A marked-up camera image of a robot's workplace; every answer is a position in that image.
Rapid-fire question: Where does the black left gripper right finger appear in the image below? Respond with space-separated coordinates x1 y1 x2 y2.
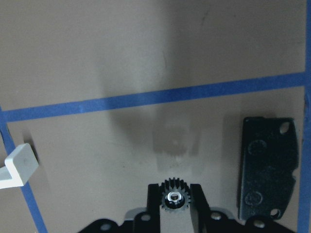
190 184 210 233

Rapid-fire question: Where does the white curved plastic bracket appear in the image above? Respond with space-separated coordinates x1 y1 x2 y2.
0 143 39 189

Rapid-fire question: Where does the black bearing gear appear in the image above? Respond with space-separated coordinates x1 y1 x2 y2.
160 178 191 213

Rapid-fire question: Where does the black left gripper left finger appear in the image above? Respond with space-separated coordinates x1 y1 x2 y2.
147 184 160 233

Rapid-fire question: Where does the dark grey brake pad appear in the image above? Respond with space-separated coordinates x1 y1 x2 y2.
238 117 299 220

